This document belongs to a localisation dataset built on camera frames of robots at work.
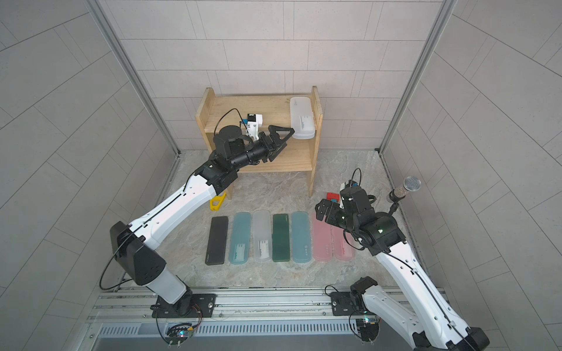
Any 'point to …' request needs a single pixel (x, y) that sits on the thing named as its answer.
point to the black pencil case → (217, 240)
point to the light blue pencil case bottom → (301, 237)
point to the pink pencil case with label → (343, 251)
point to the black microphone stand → (393, 208)
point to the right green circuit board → (369, 327)
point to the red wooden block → (332, 196)
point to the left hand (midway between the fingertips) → (295, 137)
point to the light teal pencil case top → (240, 244)
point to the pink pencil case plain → (322, 240)
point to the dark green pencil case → (280, 238)
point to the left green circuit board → (178, 333)
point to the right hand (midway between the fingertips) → (324, 210)
